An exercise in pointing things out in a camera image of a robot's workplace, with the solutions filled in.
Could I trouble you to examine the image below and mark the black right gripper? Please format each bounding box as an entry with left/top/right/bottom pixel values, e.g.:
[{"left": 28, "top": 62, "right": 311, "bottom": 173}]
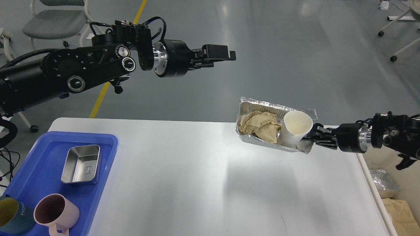
[{"left": 305, "top": 123, "right": 371, "bottom": 153}]

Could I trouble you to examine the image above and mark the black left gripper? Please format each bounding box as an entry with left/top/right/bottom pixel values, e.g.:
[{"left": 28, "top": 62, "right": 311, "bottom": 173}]
[{"left": 153, "top": 39, "right": 237, "bottom": 78}]

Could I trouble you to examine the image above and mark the white paper cup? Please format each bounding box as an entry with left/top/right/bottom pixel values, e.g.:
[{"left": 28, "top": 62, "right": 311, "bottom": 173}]
[{"left": 278, "top": 110, "right": 313, "bottom": 148}]

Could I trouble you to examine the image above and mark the brown paper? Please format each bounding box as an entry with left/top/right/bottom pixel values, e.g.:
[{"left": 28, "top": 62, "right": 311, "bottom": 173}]
[
  {"left": 237, "top": 111, "right": 282, "bottom": 144},
  {"left": 382, "top": 198, "right": 420, "bottom": 236}
]

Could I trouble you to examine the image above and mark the aluminium foil container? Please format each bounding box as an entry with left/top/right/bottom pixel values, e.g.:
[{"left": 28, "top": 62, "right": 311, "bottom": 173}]
[{"left": 236, "top": 97, "right": 318, "bottom": 154}]

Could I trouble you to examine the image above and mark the stainless steel rectangular tray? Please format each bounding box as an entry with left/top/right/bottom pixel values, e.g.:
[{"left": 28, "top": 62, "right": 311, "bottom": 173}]
[{"left": 61, "top": 145, "right": 101, "bottom": 186}]

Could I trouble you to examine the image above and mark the pink mug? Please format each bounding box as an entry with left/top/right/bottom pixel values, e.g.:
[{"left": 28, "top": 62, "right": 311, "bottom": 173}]
[{"left": 33, "top": 194, "right": 80, "bottom": 236}]

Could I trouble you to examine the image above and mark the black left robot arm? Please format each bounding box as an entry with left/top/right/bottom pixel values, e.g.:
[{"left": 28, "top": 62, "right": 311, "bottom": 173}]
[{"left": 0, "top": 16, "right": 236, "bottom": 148}]

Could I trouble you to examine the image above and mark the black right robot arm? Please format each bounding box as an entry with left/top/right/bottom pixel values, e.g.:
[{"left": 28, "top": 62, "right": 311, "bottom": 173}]
[{"left": 303, "top": 111, "right": 420, "bottom": 170}]

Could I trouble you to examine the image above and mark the white plastic bin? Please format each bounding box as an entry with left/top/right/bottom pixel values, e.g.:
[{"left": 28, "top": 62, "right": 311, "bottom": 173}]
[{"left": 356, "top": 147, "right": 420, "bottom": 236}]

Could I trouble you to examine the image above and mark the brown paper in bin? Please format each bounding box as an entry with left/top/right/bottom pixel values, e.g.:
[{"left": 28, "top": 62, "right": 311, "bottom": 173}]
[{"left": 382, "top": 198, "right": 420, "bottom": 236}]

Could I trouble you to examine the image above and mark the white chair base right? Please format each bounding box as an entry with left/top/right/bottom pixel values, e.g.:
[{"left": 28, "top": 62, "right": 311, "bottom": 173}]
[{"left": 377, "top": 0, "right": 420, "bottom": 62}]

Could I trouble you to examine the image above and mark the grey office chair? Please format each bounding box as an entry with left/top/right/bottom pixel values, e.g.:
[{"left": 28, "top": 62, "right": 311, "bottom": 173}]
[{"left": 22, "top": 0, "right": 94, "bottom": 48}]

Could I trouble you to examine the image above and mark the blue plastic tray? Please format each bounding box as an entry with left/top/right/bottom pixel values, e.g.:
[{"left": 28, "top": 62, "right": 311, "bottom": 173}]
[{"left": 4, "top": 131, "right": 118, "bottom": 236}]

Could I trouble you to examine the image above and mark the black cables left edge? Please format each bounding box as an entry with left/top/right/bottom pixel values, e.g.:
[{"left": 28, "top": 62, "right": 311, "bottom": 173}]
[{"left": 0, "top": 146, "right": 20, "bottom": 188}]

